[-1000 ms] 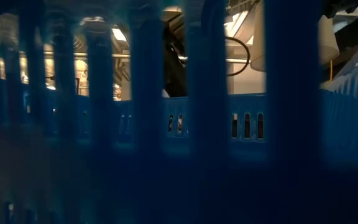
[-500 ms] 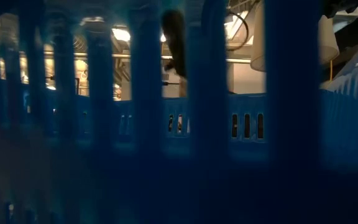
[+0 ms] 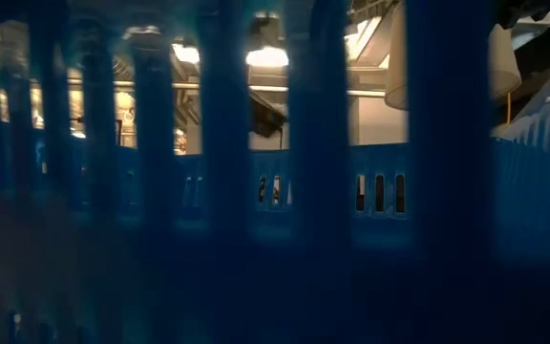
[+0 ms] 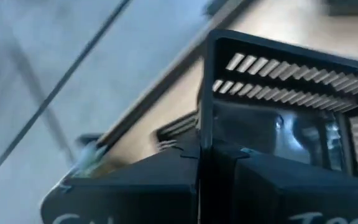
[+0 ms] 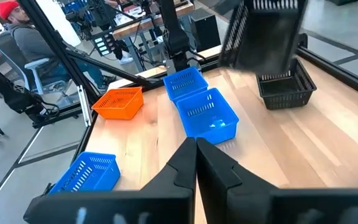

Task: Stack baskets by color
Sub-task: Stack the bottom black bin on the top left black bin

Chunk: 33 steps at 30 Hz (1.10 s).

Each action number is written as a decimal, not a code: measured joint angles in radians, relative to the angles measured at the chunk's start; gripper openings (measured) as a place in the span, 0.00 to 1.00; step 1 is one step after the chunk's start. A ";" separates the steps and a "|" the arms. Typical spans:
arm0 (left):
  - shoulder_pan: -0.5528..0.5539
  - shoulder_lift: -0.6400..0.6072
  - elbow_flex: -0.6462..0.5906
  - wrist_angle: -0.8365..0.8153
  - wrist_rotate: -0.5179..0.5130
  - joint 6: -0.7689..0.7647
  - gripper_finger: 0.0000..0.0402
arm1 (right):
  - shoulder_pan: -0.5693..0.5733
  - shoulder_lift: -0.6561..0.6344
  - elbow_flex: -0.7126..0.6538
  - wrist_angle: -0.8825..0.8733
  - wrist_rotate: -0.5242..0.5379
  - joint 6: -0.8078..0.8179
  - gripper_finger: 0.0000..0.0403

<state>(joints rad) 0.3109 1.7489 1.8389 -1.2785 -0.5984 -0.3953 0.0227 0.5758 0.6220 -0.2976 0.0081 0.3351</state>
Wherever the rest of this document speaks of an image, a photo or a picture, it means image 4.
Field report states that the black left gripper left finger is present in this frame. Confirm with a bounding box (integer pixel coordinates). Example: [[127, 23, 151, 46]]
[[40, 145, 200, 224]]

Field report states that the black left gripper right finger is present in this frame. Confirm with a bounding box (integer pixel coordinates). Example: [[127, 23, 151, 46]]
[[201, 145, 358, 224]]

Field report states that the black plastic basket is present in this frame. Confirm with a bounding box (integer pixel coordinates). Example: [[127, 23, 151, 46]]
[[152, 29, 358, 181]]

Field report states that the black aluminium table frame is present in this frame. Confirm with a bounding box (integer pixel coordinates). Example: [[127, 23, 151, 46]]
[[96, 0, 257, 150]]

